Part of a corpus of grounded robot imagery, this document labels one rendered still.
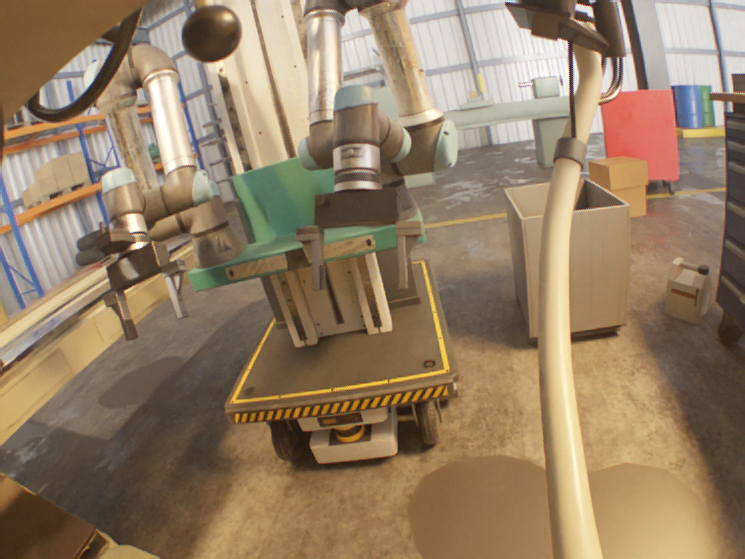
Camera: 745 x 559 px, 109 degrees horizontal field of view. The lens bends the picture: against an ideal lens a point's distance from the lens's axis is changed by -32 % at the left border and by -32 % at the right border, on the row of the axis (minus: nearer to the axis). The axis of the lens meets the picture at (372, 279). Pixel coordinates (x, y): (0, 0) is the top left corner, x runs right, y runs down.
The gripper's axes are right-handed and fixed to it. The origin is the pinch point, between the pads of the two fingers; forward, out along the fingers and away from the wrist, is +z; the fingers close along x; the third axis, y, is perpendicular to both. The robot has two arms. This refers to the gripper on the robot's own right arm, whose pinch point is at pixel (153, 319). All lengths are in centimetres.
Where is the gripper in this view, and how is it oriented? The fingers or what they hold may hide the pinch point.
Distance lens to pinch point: 78.7
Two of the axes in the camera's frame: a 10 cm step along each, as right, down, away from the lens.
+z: 3.6, 9.3, -0.3
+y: 0.6, 0.1, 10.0
